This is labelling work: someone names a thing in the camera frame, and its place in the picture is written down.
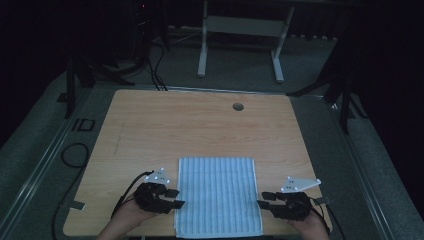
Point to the black tripod stand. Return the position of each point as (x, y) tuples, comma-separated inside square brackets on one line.
[(345, 100), (71, 86)]

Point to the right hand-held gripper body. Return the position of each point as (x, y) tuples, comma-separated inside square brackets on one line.
[(293, 206)]

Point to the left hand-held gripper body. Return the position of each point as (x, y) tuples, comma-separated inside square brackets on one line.
[(151, 198)]

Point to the white metal desk frame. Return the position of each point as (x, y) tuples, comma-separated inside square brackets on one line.
[(241, 25)]

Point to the dark equipment with red light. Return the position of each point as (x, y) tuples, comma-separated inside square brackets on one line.
[(143, 20)]

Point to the grey tape piece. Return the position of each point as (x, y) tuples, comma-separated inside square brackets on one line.
[(322, 200), (77, 205)]

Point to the blue striped towel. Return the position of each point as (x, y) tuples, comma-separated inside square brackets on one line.
[(218, 196)]

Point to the person's right hand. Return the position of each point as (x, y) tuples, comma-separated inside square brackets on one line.
[(313, 228)]

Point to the person's left hand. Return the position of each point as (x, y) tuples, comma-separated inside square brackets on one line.
[(128, 216)]

